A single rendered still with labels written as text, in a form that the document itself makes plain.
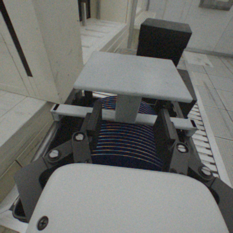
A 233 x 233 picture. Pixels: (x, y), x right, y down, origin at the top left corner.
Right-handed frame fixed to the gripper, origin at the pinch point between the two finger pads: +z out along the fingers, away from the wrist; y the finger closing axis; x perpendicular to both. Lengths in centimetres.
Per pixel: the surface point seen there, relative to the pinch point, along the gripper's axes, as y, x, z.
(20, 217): -12.4, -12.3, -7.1
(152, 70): 2.5, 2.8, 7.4
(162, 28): 18, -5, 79
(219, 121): 133, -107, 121
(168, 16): 99, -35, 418
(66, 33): -18.0, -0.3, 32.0
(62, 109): -10.1, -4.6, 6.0
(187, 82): 30, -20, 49
